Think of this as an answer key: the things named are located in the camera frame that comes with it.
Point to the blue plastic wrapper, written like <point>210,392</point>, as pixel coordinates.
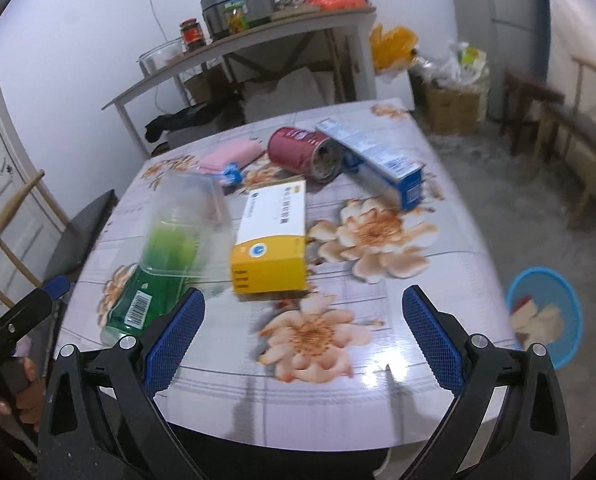
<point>232,174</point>

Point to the blue plastic basket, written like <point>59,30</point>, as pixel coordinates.
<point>567,300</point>

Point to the small cardboard box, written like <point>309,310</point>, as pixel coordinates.
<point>205,85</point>

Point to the grey side table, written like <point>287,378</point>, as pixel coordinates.
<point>278,30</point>

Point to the yellow plastic bag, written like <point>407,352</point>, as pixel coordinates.
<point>392,47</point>

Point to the silver foil bag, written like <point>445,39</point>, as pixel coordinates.
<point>425,67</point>

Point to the grey refrigerator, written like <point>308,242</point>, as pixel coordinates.
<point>497,35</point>

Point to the yellow and white box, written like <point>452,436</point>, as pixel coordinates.
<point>273,240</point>

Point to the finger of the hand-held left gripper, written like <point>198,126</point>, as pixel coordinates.
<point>23,317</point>

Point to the black cloth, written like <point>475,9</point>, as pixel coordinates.
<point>193,115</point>

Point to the white door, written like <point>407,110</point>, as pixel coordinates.
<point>8,170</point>

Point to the red drink can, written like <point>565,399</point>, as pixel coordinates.
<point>298,152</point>

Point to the red sauce jar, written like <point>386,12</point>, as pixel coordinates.
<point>192,36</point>

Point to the blue and white toothpaste box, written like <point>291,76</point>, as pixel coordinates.
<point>372,157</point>

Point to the green plastic bottle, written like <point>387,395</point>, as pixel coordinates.
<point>138,302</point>

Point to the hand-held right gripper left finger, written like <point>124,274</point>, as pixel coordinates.
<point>175,340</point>

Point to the glass bowl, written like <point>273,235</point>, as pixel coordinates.
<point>160,57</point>

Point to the person's left hand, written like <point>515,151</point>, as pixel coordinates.
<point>25,407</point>

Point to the pink sponge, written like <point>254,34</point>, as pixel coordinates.
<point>230,156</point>

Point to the dark wooden stool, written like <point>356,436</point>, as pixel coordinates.
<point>527,95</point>

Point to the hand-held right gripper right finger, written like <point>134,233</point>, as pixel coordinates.
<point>432,340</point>

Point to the wooden chair with dark seat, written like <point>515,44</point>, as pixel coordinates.
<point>582,130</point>
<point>78,240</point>

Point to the brown paper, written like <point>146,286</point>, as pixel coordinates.
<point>537,322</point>

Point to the clear plastic cup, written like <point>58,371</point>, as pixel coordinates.
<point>188,210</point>

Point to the grey rice cooker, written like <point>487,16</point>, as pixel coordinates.
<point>258,5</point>

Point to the white plastic bag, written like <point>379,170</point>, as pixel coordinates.
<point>465,65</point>

